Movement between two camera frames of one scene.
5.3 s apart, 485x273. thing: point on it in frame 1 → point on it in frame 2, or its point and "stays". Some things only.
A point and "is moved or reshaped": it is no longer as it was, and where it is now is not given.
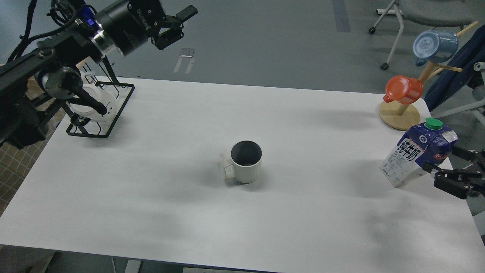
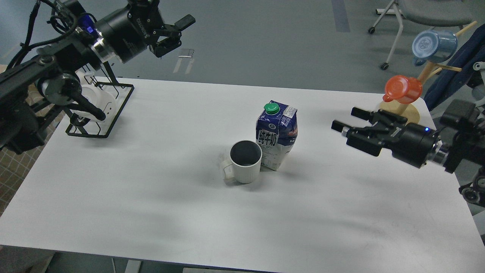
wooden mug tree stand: [402, 117] stays
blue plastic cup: [436, 46] stays
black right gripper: [460, 182] → [415, 143]
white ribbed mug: [246, 157] stays
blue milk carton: [429, 142] is moved or reshaped
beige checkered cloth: [15, 162] stays
